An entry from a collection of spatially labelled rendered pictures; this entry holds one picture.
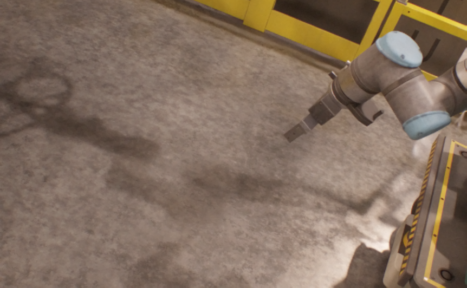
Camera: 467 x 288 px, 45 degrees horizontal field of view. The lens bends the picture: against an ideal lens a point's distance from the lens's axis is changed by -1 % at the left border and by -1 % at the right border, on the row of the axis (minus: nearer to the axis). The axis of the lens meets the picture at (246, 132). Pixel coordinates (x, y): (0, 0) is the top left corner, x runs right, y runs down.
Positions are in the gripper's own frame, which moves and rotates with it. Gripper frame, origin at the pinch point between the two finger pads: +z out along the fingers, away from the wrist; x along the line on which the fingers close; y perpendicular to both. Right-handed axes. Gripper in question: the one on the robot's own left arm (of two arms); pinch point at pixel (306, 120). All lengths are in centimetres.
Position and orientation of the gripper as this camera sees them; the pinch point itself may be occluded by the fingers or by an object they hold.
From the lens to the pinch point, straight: 138.1
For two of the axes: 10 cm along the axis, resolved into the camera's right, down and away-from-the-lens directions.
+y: -6.5, -7.6, -0.1
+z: -5.2, 4.3, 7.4
